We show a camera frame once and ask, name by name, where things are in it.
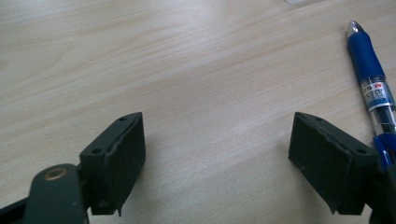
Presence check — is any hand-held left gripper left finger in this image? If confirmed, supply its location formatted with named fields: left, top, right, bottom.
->
left=78, top=111, right=147, bottom=217

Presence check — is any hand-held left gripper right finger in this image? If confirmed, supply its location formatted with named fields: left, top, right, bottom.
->
left=288, top=111, right=381, bottom=216

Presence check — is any blue ballpoint pen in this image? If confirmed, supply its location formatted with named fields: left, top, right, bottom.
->
left=346, top=20, right=396, bottom=173

